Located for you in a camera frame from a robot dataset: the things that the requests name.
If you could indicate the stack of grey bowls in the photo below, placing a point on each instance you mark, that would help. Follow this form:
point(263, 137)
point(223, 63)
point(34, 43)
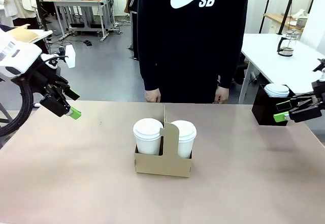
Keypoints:
point(302, 20)

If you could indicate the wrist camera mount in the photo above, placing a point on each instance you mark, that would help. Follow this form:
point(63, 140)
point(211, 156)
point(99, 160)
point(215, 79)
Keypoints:
point(70, 56)
point(321, 67)

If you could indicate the white paper cup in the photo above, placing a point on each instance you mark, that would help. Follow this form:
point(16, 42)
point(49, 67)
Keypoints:
point(148, 145)
point(185, 149)

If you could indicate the wooden shelf board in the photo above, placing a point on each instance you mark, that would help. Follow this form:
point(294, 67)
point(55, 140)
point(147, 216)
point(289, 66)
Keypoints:
point(279, 19)

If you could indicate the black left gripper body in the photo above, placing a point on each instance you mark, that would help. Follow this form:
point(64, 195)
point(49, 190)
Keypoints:
point(40, 78)

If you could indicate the small white side table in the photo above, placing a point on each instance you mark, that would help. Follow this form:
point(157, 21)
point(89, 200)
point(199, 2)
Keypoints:
point(43, 34)

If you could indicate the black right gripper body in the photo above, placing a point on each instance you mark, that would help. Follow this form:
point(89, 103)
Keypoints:
point(320, 99)

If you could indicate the person's right forearm black sleeve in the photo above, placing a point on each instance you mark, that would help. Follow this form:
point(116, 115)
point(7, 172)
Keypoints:
point(149, 69)

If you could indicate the grey workbench brown top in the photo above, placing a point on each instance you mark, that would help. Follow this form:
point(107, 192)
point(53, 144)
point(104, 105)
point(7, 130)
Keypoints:
point(78, 1)

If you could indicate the black office chair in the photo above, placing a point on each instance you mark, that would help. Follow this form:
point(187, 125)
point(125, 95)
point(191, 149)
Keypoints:
point(48, 0)

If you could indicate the black tripod pole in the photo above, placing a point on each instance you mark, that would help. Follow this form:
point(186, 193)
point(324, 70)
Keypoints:
point(266, 3)
point(288, 3)
point(38, 5)

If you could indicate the black lid holder box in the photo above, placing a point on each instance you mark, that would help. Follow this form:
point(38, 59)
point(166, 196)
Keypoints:
point(264, 112)

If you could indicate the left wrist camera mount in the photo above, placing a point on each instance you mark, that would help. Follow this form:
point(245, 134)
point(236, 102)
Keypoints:
point(70, 56)

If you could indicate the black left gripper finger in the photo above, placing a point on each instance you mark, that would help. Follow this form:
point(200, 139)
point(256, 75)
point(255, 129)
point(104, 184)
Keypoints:
point(68, 92)
point(57, 106)

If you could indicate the person's left hand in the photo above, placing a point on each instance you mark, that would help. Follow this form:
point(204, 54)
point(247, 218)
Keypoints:
point(222, 95)

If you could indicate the glass french press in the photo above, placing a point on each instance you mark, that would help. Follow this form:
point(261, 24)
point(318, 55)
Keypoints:
point(287, 43)

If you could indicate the brown cardboard cup carrier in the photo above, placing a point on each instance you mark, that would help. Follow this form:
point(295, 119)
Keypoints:
point(162, 165)

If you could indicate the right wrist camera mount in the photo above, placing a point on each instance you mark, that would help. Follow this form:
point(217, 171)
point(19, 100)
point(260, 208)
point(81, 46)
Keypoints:
point(321, 67)

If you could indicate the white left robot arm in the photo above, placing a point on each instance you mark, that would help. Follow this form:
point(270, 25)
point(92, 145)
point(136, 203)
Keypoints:
point(15, 53)

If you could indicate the black object on floor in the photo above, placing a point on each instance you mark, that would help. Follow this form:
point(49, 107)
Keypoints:
point(87, 43)

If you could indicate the background person white coat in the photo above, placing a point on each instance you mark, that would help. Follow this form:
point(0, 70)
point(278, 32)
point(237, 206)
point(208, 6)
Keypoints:
point(7, 3)

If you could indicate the person's right hand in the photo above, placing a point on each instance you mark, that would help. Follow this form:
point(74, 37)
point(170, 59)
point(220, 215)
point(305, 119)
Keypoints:
point(152, 95)

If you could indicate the person's left forearm black sleeve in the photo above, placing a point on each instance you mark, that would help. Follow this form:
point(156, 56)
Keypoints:
point(228, 66)

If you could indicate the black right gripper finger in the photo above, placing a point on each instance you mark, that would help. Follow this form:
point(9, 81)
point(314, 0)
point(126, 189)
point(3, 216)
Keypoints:
point(297, 101)
point(299, 113)

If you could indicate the person's black hoodie torso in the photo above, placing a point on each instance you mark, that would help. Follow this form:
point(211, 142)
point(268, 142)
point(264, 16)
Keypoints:
point(193, 43)

